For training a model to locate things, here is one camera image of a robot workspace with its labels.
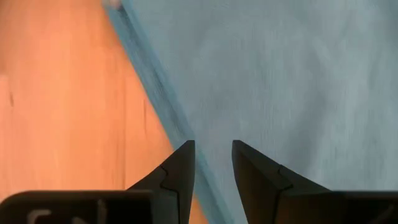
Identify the blue microfiber towel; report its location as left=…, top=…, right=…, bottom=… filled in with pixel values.
left=105, top=0, right=398, bottom=224

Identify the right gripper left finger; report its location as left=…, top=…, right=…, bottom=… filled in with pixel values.
left=127, top=139, right=196, bottom=224

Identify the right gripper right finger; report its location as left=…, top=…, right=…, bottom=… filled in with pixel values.
left=231, top=139, right=330, bottom=224

